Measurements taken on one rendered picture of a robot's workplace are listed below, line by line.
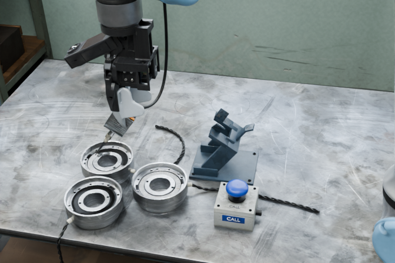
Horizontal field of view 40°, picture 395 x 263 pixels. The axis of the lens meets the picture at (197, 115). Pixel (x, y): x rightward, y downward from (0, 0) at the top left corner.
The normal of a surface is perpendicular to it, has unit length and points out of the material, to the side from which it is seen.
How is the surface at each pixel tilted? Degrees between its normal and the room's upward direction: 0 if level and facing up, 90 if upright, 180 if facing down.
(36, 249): 0
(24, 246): 0
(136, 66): 90
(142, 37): 90
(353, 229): 0
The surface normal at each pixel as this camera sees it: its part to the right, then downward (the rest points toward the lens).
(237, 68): -0.22, 0.56
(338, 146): -0.02, -0.82
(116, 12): 0.00, 0.57
